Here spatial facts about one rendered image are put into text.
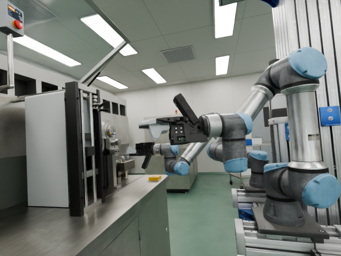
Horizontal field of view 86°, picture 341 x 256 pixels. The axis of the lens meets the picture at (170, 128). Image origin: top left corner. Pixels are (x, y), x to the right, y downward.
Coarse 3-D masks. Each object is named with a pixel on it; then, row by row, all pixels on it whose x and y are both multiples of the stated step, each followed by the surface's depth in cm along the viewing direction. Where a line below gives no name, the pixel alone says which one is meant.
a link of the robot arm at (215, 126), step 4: (208, 116) 58; (212, 116) 58; (216, 116) 58; (208, 120) 57; (212, 120) 57; (216, 120) 57; (220, 120) 57; (212, 124) 56; (216, 124) 57; (220, 124) 57; (212, 128) 56; (216, 128) 57; (220, 128) 57; (208, 132) 57; (212, 132) 57; (216, 132) 57; (220, 132) 57; (208, 136) 58; (212, 136) 58; (216, 136) 59
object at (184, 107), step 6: (180, 96) 58; (174, 102) 60; (180, 102) 58; (186, 102) 58; (180, 108) 59; (186, 108) 57; (186, 114) 57; (192, 114) 57; (192, 120) 57; (198, 120) 57
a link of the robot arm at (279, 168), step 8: (264, 168) 78; (272, 168) 74; (280, 168) 73; (264, 176) 79; (272, 176) 74; (280, 176) 70; (272, 184) 74; (280, 184) 70; (272, 192) 74; (280, 192) 72
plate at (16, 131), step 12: (0, 96) 88; (0, 108) 88; (12, 108) 93; (24, 108) 99; (0, 120) 87; (12, 120) 93; (24, 120) 98; (120, 120) 197; (0, 132) 87; (12, 132) 92; (24, 132) 98; (120, 132) 195; (0, 144) 87; (12, 144) 92; (24, 144) 98; (0, 156) 86; (12, 156) 91
